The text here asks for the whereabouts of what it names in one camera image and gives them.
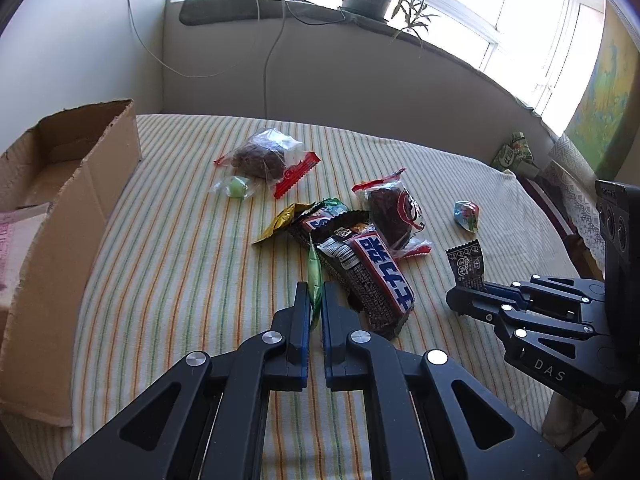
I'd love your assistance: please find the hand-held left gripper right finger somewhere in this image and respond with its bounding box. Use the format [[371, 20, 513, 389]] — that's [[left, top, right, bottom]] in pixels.
[[321, 280, 578, 480]]

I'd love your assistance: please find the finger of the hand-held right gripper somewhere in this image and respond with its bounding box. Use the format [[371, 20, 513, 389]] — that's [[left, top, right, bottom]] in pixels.
[[446, 286, 611, 356], [481, 275, 608, 321]]

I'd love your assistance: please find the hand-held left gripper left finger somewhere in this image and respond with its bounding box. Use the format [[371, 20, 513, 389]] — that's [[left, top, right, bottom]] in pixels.
[[52, 281, 311, 480]]

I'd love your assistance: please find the small black snack packet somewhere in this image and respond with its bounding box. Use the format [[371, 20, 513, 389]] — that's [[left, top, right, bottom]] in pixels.
[[446, 239, 486, 291]]

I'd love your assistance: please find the long brown chocolate bar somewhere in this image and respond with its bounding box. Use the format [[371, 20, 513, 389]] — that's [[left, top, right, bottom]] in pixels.
[[287, 210, 416, 341]]

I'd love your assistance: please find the small blue red candy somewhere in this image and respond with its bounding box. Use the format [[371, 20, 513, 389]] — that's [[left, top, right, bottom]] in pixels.
[[453, 200, 481, 233]]

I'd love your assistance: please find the short brown chocolate bar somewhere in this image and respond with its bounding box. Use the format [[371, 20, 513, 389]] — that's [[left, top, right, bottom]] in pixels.
[[291, 205, 351, 241]]

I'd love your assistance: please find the yellow gold snack packet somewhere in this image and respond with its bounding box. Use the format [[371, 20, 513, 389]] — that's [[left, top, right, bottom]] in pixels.
[[251, 202, 311, 245]]

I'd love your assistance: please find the clear dark pastry packet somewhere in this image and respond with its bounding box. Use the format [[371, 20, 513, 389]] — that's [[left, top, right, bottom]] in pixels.
[[214, 128, 321, 201], [351, 168, 433, 259]]

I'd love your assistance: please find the cardboard box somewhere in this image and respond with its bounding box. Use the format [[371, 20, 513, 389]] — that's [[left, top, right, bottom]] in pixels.
[[0, 99, 143, 428]]

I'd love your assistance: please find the green leaf print packet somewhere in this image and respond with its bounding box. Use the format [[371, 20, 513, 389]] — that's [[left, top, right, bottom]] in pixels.
[[491, 131, 538, 171]]

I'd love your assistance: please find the white lace cloth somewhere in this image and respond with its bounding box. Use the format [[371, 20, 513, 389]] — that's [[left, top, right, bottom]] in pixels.
[[542, 132, 608, 273]]

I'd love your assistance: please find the striped bed sheet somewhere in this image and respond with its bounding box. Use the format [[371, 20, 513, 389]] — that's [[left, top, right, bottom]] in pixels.
[[10, 114, 583, 480]]

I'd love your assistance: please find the round green candy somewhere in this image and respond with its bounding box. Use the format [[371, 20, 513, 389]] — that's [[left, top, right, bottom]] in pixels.
[[210, 176, 258, 201]]

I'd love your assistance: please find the pink print bread packet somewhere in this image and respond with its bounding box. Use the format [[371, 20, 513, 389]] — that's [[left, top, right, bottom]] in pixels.
[[0, 202, 53, 306]]

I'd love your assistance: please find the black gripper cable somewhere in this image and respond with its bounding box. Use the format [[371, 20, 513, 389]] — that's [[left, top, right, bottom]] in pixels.
[[557, 395, 631, 456]]

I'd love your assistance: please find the wall poster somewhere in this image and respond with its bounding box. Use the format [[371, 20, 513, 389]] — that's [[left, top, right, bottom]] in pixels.
[[565, 7, 640, 181]]

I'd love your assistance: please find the thick white cable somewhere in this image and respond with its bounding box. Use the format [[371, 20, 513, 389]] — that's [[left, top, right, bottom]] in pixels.
[[257, 0, 293, 117]]

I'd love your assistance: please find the thin white cable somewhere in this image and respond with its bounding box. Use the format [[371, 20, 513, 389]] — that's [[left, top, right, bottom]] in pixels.
[[125, 0, 273, 80]]

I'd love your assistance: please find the white window frame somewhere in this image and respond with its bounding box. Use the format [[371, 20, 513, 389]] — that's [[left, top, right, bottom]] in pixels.
[[170, 0, 606, 136]]

